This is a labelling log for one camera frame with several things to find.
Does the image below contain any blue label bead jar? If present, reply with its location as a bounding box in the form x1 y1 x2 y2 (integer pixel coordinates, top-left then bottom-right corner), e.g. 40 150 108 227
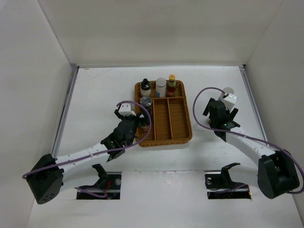
218 87 234 101
155 78 167 98

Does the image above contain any red chili sauce bottle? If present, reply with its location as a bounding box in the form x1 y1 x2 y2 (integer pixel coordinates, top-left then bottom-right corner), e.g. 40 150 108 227
167 74 176 97

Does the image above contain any black top glass grinder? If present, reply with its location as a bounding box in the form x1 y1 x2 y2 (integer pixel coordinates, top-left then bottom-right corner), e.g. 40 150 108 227
140 96 152 112

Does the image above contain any black cap salt shaker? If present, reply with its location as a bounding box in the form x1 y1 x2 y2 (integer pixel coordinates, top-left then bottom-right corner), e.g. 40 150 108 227
140 78 151 97

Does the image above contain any red label sauce jar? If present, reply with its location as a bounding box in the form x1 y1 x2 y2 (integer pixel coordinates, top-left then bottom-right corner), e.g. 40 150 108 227
139 114 150 132

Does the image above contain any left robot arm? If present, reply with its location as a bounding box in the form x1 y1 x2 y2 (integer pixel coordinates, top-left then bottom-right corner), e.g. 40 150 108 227
24 114 152 205

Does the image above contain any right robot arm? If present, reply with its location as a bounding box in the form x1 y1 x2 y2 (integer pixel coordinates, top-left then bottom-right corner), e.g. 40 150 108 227
203 98 300 199

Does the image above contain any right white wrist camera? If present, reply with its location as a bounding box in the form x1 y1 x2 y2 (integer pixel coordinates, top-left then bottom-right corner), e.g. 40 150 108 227
221 94 238 112

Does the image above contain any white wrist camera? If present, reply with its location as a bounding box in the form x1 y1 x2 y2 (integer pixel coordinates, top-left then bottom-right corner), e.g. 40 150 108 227
221 94 238 112
118 103 136 116

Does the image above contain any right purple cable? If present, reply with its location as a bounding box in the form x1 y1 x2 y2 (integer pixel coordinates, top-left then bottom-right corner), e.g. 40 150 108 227
192 86 304 194

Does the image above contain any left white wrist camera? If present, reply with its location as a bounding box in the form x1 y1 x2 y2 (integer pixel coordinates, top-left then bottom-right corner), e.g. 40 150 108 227
118 103 136 116

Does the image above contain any right aluminium table rail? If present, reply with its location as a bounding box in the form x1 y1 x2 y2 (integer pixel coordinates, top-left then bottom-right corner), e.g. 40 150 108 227
239 65 268 141

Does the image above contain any aluminium table rail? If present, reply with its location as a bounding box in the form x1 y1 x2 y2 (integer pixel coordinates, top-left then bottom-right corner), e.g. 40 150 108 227
48 64 79 156
239 65 268 141

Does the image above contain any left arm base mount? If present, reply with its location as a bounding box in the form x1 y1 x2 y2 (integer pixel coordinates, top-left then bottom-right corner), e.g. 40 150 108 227
76 164 122 200

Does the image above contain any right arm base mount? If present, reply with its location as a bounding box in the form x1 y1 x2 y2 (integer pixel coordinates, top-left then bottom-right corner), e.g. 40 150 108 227
205 162 251 200

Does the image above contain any left aluminium table rail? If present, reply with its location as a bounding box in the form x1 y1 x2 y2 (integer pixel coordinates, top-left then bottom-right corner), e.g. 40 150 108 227
48 64 79 156

